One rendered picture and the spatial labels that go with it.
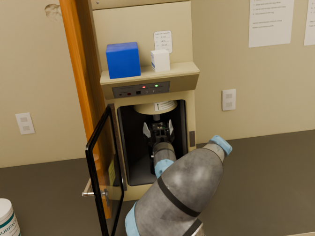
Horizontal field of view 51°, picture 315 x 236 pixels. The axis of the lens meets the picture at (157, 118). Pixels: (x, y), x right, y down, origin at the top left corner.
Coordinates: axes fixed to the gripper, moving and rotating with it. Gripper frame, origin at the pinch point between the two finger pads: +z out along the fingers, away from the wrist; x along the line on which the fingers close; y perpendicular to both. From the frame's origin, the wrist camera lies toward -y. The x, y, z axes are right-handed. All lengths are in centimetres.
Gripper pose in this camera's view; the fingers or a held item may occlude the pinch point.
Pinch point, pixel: (157, 128)
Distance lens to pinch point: 133.4
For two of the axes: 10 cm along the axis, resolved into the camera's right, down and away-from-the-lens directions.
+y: -0.8, -8.8, -4.7
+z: -1.0, -4.6, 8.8
